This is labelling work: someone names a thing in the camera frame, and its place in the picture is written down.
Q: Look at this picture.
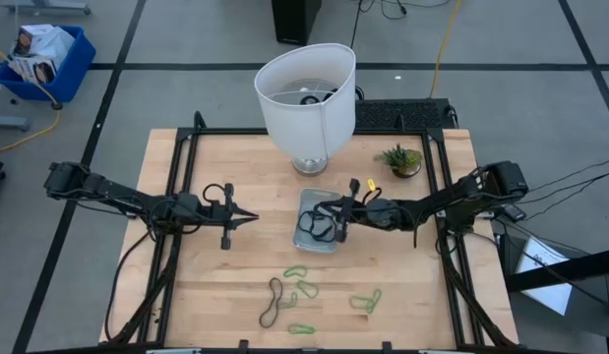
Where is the black cable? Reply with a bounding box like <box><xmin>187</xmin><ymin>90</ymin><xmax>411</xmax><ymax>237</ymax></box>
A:
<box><xmin>104</xmin><ymin>229</ymin><xmax>155</xmax><ymax>343</ymax></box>
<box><xmin>524</xmin><ymin>155</ymin><xmax>609</xmax><ymax>198</ymax></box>
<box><xmin>350</xmin><ymin>0</ymin><xmax>456</xmax><ymax>49</ymax></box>

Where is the grey cart leg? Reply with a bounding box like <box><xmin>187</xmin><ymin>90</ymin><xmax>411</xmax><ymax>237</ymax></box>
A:
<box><xmin>1</xmin><ymin>0</ymin><xmax>92</xmax><ymax>17</ymax></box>
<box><xmin>0</xmin><ymin>114</ymin><xmax>30</xmax><ymax>133</ymax></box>

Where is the white printed package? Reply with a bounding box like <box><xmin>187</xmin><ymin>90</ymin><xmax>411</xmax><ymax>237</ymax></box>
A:
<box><xmin>9</xmin><ymin>55</ymin><xmax>58</xmax><ymax>86</ymax></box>
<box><xmin>12</xmin><ymin>24</ymin><xmax>77</xmax><ymax>68</ymax></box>

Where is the black aluminium frame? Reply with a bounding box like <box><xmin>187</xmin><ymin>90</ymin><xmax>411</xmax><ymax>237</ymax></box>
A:
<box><xmin>100</xmin><ymin>110</ymin><xmax>519</xmax><ymax>352</ymax></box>

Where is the small potted plant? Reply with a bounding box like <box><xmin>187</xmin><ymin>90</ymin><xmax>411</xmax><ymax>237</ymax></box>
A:
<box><xmin>372</xmin><ymin>143</ymin><xmax>425</xmax><ymax>179</ymax></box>

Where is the table lamp white shade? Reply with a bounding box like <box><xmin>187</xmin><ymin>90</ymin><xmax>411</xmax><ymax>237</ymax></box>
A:
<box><xmin>253</xmin><ymin>42</ymin><xmax>357</xmax><ymax>176</ymax></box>

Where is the yellow cable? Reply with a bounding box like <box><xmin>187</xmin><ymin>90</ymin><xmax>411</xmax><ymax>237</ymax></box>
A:
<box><xmin>0</xmin><ymin>42</ymin><xmax>62</xmax><ymax>156</ymax></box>
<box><xmin>429</xmin><ymin>0</ymin><xmax>463</xmax><ymax>99</ymax></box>

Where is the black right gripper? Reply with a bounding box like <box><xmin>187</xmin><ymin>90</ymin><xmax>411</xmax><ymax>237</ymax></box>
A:
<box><xmin>312</xmin><ymin>178</ymin><xmax>373</xmax><ymax>243</ymax></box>

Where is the clear plastic bin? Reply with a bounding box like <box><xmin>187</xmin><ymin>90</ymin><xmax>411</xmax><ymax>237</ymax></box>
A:
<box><xmin>292</xmin><ymin>188</ymin><xmax>343</xmax><ymax>255</ymax></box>

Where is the white paper sheet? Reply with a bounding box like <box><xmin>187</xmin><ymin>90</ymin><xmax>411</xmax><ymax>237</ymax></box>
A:
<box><xmin>514</xmin><ymin>234</ymin><xmax>574</xmax><ymax>317</ymax></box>

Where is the black beam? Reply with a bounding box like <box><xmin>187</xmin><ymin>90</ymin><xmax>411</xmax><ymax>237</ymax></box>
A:
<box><xmin>504</xmin><ymin>247</ymin><xmax>609</xmax><ymax>292</ymax></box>

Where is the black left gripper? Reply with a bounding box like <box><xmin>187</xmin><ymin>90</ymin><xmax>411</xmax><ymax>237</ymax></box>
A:
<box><xmin>200</xmin><ymin>182</ymin><xmax>260</xmax><ymax>251</ymax></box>

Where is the blue plastic crate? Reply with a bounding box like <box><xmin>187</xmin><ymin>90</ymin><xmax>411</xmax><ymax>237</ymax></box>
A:
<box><xmin>0</xmin><ymin>25</ymin><xmax>97</xmax><ymax>104</ymax></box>

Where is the black perforated case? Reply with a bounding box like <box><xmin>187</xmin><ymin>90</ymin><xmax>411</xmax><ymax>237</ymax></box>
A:
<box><xmin>353</xmin><ymin>97</ymin><xmax>458</xmax><ymax>133</ymax></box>

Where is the black box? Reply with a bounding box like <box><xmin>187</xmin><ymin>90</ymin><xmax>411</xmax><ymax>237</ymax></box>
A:
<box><xmin>271</xmin><ymin>0</ymin><xmax>323</xmax><ymax>46</ymax></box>

